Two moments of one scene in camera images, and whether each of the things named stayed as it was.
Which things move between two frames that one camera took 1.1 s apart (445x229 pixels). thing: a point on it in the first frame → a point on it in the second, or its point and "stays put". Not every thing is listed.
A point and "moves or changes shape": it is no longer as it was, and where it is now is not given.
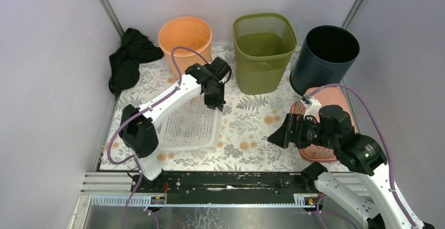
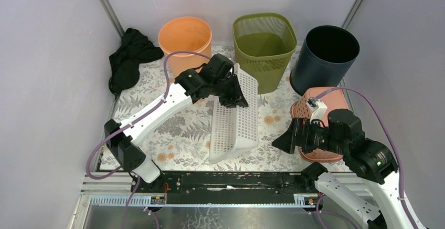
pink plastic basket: (309, 108) moves or changes shape
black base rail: (226, 188) stays put
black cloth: (124, 63) stays put
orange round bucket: (186, 31) stays put
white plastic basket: (192, 125) → (234, 129)
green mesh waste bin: (264, 44) stays put
